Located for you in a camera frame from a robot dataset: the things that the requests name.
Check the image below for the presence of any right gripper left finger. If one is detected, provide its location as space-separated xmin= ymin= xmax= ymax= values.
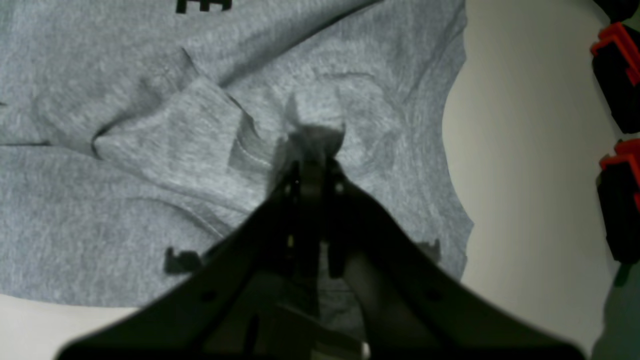
xmin=58 ymin=162 xmax=321 ymax=360

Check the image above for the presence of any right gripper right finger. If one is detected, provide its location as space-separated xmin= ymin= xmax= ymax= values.
xmin=322 ymin=159 xmax=585 ymax=360

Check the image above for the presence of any grey T-shirt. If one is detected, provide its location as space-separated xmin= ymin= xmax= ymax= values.
xmin=0 ymin=0 xmax=473 ymax=307

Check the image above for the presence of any blue orange bar clamp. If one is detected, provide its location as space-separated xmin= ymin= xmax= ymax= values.
xmin=596 ymin=138 xmax=640 ymax=265
xmin=590 ymin=22 xmax=640 ymax=134

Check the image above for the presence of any top blue orange bar clamp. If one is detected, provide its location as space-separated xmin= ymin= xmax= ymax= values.
xmin=590 ymin=22 xmax=640 ymax=134

